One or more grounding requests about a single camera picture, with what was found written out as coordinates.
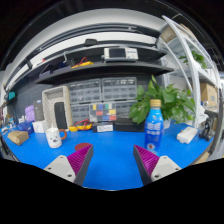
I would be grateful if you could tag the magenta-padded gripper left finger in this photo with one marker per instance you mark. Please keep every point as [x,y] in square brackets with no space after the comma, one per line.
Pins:
[63,166]

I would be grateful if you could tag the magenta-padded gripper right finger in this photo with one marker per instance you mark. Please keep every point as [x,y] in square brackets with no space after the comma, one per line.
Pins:
[161,166]

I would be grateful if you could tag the blue drink bottle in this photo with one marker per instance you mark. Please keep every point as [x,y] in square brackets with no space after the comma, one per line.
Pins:
[154,126]

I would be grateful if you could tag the white plastic adapter block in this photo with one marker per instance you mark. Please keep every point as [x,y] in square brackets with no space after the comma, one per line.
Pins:
[187,135]

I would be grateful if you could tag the small white box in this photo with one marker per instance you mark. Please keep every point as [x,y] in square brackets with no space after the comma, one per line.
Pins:
[40,126]

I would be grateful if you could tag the black flat device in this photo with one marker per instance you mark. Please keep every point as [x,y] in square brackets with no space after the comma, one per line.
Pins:
[60,115]

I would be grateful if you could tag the black flat case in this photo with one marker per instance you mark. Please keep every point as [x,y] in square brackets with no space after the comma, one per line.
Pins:
[128,126]

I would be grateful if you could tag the brown cardboard box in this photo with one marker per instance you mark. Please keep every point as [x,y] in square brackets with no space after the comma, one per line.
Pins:
[18,137]

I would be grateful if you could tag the dark blue box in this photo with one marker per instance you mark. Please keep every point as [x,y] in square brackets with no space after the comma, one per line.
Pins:
[25,127]

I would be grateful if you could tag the black box with white label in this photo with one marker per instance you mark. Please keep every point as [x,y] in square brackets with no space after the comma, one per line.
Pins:
[103,128]

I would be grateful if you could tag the black stand device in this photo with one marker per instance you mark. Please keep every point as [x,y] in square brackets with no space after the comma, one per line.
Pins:
[207,128]

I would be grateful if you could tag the dark grey box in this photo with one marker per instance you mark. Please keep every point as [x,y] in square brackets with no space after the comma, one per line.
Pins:
[38,110]

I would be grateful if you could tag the purple bag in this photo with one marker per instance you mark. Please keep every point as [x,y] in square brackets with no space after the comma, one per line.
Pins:
[30,113]

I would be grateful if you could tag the organizer box with coloured compartments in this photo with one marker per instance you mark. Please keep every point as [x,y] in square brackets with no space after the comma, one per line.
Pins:
[102,111]

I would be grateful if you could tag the green potted plant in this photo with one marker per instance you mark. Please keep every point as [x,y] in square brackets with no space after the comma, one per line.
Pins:
[173,100]

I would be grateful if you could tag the beige perforated plastic basket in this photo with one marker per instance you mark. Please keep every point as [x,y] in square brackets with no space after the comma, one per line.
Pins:
[49,100]

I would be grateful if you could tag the teal object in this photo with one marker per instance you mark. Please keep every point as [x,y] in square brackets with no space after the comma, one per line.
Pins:
[11,96]

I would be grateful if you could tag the white metal shelf unit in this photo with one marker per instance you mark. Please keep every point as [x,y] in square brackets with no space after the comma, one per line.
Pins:
[195,73]

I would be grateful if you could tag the white oscilloscope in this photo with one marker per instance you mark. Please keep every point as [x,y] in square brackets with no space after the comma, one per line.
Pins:
[120,53]

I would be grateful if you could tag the black wall shelf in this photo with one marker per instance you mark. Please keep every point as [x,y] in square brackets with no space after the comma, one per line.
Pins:
[106,68]

